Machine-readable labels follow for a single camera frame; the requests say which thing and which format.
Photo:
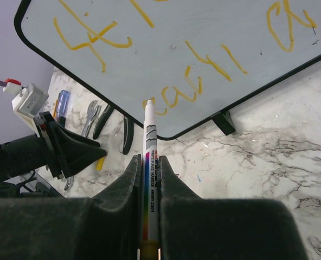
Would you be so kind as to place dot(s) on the black whiteboard stand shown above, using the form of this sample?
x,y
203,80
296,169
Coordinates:
x,y
224,122

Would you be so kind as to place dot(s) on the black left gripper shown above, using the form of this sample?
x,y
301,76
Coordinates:
x,y
64,152

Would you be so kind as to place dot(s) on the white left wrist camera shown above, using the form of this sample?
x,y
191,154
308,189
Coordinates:
x,y
28,101

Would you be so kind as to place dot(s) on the black framed whiteboard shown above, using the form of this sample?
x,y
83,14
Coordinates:
x,y
193,59

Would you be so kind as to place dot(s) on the yellow marker cap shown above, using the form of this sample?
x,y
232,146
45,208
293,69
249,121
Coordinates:
x,y
99,164

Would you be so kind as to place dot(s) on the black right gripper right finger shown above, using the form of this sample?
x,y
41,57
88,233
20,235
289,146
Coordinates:
x,y
195,228

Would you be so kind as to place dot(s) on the black handled pliers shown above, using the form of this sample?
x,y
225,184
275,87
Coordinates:
x,y
107,126

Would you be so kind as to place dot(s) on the blue red screwdriver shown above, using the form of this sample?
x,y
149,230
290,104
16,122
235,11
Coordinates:
x,y
61,108

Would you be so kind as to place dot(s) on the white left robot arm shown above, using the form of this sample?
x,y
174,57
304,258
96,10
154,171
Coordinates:
x,y
16,157

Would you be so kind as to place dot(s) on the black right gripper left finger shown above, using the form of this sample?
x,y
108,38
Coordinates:
x,y
102,227

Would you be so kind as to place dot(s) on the silver open-end wrench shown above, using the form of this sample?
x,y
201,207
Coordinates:
x,y
92,113

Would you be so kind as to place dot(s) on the white marker pen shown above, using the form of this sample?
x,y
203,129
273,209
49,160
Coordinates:
x,y
149,231

